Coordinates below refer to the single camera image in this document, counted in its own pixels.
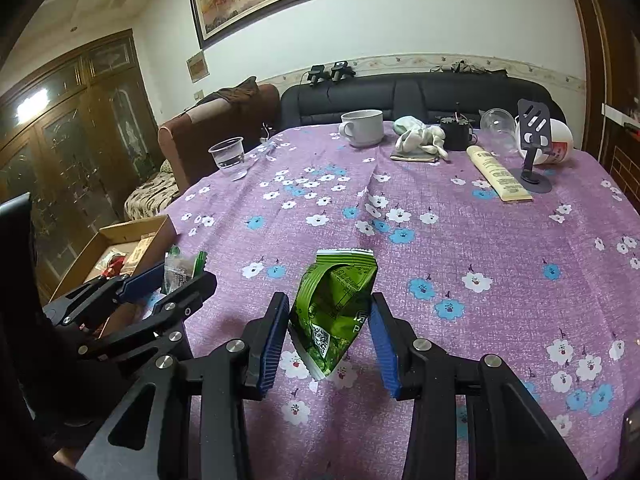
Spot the small wall notice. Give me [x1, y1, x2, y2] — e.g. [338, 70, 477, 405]
[186, 50, 208, 82]

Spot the purple floral tablecloth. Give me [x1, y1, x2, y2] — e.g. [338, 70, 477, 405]
[100, 122, 640, 480]

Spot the clear cup of water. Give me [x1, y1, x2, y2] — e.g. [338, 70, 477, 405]
[208, 136, 247, 181]

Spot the printed blanket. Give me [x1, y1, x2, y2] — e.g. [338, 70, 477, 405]
[123, 170, 181, 221]

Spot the brown armchair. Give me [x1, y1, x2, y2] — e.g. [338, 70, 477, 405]
[158, 82, 281, 196]

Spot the black leather sofa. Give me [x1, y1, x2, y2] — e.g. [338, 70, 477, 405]
[279, 71, 568, 148]

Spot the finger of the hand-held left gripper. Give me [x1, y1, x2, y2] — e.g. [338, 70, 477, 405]
[77, 271, 219, 361]
[44, 262, 166, 326]

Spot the white mug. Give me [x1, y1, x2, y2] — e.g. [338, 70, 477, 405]
[339, 109, 385, 148]

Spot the cardboard box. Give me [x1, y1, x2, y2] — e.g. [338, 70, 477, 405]
[50, 214, 177, 306]

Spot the black phone stand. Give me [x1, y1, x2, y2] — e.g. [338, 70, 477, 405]
[515, 99, 553, 194]

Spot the wooden wardrobe with glass doors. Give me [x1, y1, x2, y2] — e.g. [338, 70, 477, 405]
[0, 29, 166, 306]

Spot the wooden side cabinet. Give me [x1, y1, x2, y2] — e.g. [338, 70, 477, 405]
[597, 125, 640, 196]

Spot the brown jacket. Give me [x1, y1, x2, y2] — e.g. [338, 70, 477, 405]
[192, 76, 261, 111]

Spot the white jar with red label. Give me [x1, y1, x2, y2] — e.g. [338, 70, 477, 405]
[520, 119, 575, 166]

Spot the green snack packet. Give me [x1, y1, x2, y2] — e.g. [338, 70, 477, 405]
[289, 248, 378, 378]

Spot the folded grey cloth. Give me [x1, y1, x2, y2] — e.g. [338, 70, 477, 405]
[390, 149, 441, 163]

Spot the long white box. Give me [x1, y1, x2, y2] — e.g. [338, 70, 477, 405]
[601, 104, 638, 126]

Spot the wooden door frame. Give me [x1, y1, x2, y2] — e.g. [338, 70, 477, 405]
[560, 0, 613, 161]

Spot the white crumpled cloth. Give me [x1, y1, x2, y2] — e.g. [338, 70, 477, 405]
[395, 116, 448, 161]

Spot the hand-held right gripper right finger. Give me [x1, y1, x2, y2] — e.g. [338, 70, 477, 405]
[369, 292, 587, 480]

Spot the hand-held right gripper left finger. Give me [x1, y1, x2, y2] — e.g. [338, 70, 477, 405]
[75, 291, 292, 480]

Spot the small black pot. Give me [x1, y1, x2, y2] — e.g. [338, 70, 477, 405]
[434, 102, 478, 152]

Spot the empty clear plastic cup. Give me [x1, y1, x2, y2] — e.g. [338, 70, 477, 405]
[480, 108, 521, 153]

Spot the beige cracker packet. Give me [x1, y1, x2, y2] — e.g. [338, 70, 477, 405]
[122, 235, 157, 273]

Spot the cream tube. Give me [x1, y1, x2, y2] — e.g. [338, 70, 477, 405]
[466, 145, 535, 204]

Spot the black smartphone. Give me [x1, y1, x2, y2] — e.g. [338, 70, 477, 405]
[619, 402, 640, 466]

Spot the clear green-edged snack packet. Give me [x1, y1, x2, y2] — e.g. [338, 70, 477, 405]
[162, 245, 208, 293]

